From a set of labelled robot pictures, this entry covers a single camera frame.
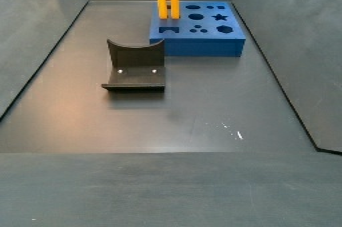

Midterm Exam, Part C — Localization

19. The black curved holder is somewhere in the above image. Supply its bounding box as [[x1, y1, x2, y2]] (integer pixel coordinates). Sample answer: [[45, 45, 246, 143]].
[[101, 40, 165, 91]]

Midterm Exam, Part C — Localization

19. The blue shape-sorting block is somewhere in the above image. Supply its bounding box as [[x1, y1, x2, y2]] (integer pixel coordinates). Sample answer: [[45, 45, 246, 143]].
[[149, 1, 246, 57]]

